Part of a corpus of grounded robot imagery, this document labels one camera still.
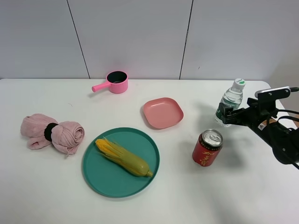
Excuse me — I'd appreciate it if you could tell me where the black cable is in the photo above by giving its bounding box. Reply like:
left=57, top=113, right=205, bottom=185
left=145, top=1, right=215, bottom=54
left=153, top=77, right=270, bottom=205
left=266, top=87, right=299, bottom=170

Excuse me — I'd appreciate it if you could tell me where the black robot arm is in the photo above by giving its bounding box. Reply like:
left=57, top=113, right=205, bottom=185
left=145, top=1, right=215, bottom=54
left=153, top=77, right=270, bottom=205
left=218, top=98, right=299, bottom=168

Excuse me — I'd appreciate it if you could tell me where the pink rolled towel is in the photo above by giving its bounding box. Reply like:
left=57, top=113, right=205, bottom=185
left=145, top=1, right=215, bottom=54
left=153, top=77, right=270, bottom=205
left=20, top=113, right=85, bottom=156

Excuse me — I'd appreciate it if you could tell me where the pink square plate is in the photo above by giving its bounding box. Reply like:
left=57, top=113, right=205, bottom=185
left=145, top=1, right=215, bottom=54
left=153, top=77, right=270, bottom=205
left=142, top=98, right=184, bottom=129

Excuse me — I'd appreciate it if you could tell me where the clear plastic water bottle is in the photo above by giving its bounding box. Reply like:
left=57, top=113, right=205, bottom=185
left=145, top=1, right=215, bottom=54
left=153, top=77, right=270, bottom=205
left=214, top=78, right=247, bottom=127

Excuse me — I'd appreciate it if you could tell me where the yellow toy corn cob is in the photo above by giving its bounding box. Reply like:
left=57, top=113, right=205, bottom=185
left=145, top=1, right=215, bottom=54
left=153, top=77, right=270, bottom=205
left=95, top=138, right=154, bottom=177

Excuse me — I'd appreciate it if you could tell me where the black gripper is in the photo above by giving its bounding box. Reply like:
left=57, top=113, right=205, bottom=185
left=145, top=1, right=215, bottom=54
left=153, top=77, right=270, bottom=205
left=218, top=98, right=278, bottom=130

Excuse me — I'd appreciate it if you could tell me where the red drink can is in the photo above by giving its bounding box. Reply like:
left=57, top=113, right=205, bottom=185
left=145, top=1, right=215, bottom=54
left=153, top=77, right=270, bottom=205
left=192, top=129, right=223, bottom=167

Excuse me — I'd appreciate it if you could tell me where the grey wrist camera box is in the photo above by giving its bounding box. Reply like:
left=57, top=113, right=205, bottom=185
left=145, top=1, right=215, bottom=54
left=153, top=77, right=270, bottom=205
left=255, top=86, right=291, bottom=101

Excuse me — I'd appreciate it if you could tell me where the black hair band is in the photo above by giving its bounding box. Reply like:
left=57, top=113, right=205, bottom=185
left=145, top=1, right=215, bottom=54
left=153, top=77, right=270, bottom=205
left=44, top=123, right=58, bottom=142

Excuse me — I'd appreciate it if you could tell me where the pink toy saucepan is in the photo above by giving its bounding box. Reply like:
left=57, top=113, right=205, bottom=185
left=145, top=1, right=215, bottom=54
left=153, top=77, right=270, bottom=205
left=92, top=71, right=128, bottom=94

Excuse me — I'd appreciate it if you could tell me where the teal round plate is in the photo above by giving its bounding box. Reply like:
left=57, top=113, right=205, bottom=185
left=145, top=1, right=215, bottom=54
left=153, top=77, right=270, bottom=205
left=82, top=127, right=160, bottom=198

